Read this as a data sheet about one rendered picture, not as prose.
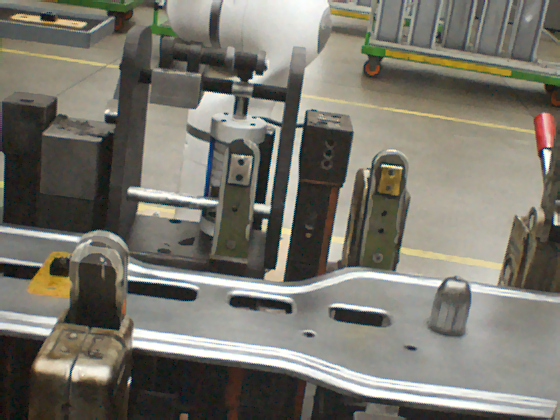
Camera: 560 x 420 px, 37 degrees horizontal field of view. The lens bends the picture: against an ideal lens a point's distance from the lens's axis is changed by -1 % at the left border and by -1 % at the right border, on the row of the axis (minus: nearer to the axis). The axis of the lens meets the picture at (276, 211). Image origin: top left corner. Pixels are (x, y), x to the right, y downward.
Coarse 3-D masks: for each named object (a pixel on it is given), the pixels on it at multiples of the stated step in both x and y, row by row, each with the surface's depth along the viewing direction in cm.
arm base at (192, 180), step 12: (192, 144) 122; (204, 144) 121; (192, 156) 123; (204, 156) 121; (192, 168) 123; (204, 168) 122; (180, 180) 126; (192, 180) 124; (204, 180) 122; (180, 192) 126; (192, 192) 124; (204, 192) 123; (180, 216) 127; (192, 216) 125
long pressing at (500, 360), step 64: (0, 256) 75; (0, 320) 65; (192, 320) 69; (256, 320) 71; (320, 320) 72; (512, 320) 77; (320, 384) 65; (384, 384) 64; (448, 384) 65; (512, 384) 66
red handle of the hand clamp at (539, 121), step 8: (536, 120) 94; (544, 120) 93; (552, 120) 93; (536, 128) 93; (544, 128) 92; (552, 128) 92; (536, 136) 93; (544, 136) 92; (552, 136) 92; (536, 144) 92; (544, 144) 91; (544, 152) 91; (544, 160) 90; (544, 168) 90; (544, 176) 89; (544, 184) 89; (552, 216) 85; (552, 224) 85; (552, 232) 86
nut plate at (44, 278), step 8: (56, 256) 76; (64, 256) 76; (48, 264) 74; (56, 264) 73; (64, 264) 73; (40, 272) 73; (48, 272) 73; (56, 272) 72; (64, 272) 72; (32, 280) 71; (40, 280) 71; (48, 280) 71; (56, 280) 72; (64, 280) 72; (32, 288) 70; (40, 288) 70; (56, 288) 70; (64, 288) 71; (56, 296) 70; (64, 296) 70
